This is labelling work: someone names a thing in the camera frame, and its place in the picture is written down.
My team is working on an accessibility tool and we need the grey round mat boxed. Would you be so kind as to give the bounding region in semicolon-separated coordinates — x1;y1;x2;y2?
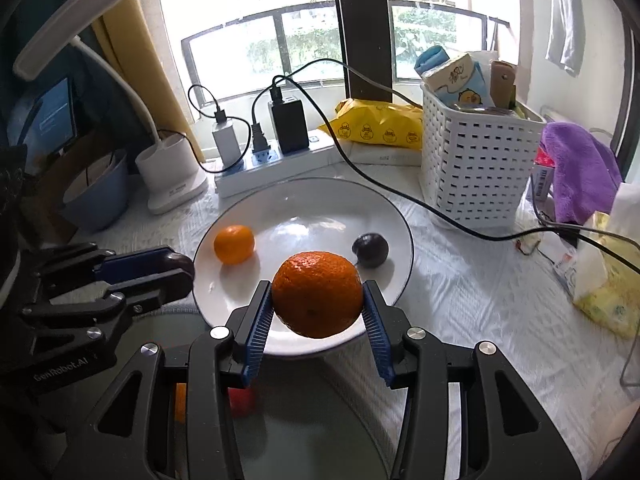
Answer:
75;305;416;480

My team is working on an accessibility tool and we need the small red white box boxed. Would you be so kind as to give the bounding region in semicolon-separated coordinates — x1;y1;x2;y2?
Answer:
530;152;556;201

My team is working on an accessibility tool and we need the large orange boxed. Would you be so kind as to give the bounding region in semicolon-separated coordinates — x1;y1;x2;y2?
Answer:
271;251;365;339

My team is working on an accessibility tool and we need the yellow tissue pack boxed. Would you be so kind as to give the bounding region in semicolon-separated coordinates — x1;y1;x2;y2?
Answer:
572;182;640;338

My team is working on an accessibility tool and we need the long black cable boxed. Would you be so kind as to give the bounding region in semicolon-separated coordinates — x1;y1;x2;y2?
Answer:
271;75;640;281

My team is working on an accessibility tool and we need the yellow curtain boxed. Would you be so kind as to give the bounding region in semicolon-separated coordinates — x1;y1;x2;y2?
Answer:
92;0;203;161

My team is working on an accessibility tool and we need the blue bowl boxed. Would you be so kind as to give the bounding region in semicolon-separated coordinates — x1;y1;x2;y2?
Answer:
60;149;132;233

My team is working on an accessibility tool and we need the blue rolled item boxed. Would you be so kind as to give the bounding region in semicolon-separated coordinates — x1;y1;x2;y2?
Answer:
414;45;453;78

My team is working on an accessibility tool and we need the white USB charger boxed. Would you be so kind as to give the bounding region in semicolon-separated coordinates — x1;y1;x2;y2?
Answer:
211;119;240;168

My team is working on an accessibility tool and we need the black power plug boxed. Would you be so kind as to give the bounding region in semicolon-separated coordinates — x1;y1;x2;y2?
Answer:
249;87;273;157

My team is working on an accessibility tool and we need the white plastic basket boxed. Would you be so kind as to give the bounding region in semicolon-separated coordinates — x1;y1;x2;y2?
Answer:
419;81;548;229

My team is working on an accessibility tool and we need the white plastic packet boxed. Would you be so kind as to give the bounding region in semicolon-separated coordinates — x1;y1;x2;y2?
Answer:
552;252;583;296

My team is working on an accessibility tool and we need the arching black cable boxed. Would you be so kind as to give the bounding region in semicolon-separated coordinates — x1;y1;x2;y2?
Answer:
272;58;423;108

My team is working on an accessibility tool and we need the black power adapter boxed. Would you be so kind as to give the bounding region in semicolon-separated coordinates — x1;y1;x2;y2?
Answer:
268;99;310;155

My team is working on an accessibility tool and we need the dark window frame post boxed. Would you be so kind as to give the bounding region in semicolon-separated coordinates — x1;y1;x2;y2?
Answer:
330;0;397;103

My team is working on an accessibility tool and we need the flat white box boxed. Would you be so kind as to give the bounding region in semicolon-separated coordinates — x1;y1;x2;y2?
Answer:
345;140;423;167

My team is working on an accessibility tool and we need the short black charger cable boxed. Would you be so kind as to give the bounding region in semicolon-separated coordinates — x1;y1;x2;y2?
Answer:
187;84;226;123

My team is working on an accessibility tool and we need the white desk lamp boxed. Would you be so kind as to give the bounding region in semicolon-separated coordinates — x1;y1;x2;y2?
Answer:
12;0;210;216

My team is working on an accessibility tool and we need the dark teal curtain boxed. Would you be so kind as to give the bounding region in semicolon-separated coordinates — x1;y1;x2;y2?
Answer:
0;0;146;161

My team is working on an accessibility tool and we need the printed tissue pack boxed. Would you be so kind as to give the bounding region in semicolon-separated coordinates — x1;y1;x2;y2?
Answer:
422;52;496;108

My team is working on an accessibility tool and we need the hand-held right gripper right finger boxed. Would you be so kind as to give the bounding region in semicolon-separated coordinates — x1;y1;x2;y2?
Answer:
361;279;583;480

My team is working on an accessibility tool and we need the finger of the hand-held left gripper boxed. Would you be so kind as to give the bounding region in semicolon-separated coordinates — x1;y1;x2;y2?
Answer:
37;242;176;287
22;269;196;356

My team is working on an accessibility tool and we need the brown leather case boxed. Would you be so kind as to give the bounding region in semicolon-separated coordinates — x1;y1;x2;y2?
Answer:
490;60;518;110

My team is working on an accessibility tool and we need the purple cloth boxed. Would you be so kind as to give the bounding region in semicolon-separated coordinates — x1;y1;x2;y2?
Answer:
542;122;623;225

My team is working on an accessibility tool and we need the black balcony railing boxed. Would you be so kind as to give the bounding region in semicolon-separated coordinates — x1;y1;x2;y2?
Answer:
182;0;511;121

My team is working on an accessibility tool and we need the white plate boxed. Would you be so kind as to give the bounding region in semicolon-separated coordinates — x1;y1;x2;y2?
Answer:
192;176;415;358

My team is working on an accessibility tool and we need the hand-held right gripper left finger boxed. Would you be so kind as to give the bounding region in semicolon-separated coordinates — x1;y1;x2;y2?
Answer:
62;280;275;480

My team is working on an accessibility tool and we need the hanging white shirt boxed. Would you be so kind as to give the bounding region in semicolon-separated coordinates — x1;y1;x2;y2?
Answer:
545;0;587;77

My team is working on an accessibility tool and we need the red tomato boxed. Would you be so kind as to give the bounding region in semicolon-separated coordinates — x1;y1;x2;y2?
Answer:
227;385;258;418

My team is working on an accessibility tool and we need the white power strip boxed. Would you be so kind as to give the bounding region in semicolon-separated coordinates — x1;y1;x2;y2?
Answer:
215;127;346;199

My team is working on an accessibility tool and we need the tablet with lit screen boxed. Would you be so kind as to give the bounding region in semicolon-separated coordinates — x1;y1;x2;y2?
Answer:
7;77;78;156

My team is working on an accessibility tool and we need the yellow printed packet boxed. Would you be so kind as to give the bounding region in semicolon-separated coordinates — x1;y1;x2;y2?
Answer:
318;99;425;145

